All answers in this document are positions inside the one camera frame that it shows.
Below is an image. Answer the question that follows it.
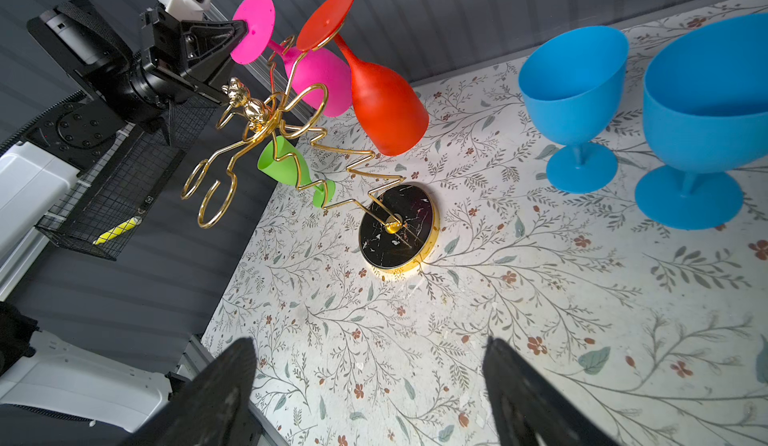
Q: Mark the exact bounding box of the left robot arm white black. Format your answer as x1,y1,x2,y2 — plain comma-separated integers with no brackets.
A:
1,0,248,432

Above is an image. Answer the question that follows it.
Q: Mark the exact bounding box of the gold wine glass rack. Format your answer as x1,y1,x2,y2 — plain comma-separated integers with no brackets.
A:
179,28,441,282

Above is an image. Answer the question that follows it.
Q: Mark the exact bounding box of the blue wine glass front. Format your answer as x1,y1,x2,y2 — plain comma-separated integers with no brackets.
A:
518,26,629,194

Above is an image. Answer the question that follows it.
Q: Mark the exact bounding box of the black wire mesh basket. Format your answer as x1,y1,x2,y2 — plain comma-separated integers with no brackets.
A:
35,98,215,261

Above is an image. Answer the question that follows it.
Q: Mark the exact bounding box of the blue wine glass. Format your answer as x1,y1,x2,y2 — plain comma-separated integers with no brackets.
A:
518,26,629,194
635,14,767,230

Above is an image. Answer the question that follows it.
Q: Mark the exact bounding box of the red wine glass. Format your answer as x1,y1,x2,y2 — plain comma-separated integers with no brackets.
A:
296,0,429,156

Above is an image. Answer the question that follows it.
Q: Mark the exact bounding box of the magenta wine glass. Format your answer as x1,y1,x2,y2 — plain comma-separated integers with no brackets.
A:
230,0,354,118

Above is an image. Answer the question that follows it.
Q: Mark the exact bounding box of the lime green wine glass front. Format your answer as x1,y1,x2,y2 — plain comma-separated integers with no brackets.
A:
257,134,336,208

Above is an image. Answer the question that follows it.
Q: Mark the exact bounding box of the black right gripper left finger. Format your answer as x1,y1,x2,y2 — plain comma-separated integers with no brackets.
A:
122,338,258,445

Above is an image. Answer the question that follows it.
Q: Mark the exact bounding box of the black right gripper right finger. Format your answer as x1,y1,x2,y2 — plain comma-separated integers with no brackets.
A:
482,336,616,446

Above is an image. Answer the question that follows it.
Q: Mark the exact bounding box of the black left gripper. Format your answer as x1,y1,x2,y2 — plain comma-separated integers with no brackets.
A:
139,6,247,106

